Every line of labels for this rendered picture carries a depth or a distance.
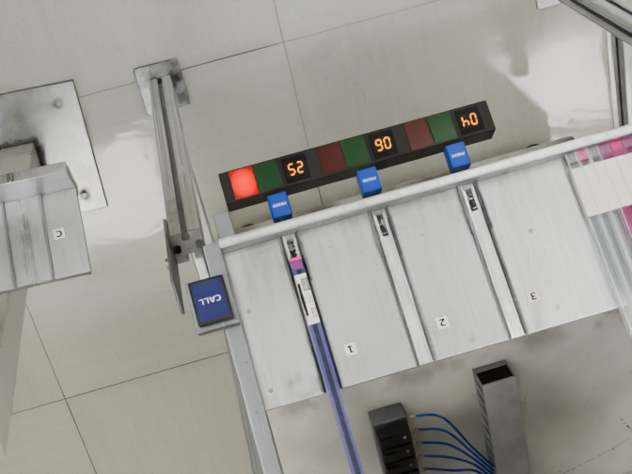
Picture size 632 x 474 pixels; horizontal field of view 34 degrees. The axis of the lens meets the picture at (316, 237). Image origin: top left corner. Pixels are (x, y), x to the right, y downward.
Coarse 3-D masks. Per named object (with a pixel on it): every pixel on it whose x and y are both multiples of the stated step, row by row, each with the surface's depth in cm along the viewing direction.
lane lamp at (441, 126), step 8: (448, 112) 127; (432, 120) 127; (440, 120) 127; (448, 120) 127; (432, 128) 127; (440, 128) 127; (448, 128) 127; (440, 136) 126; (448, 136) 126; (456, 136) 126
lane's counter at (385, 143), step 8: (368, 136) 126; (376, 136) 126; (384, 136) 126; (392, 136) 126; (376, 144) 126; (384, 144) 126; (392, 144) 126; (376, 152) 126; (384, 152) 126; (392, 152) 126
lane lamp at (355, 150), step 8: (360, 136) 126; (344, 144) 126; (352, 144) 126; (360, 144) 126; (344, 152) 126; (352, 152) 126; (360, 152) 126; (368, 152) 126; (352, 160) 126; (360, 160) 126; (368, 160) 126
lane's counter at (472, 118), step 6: (468, 108) 127; (474, 108) 127; (456, 114) 127; (462, 114) 127; (468, 114) 127; (474, 114) 127; (480, 114) 127; (462, 120) 127; (468, 120) 127; (474, 120) 127; (480, 120) 127; (462, 126) 127; (468, 126) 127; (474, 126) 127; (480, 126) 127; (462, 132) 126; (468, 132) 126
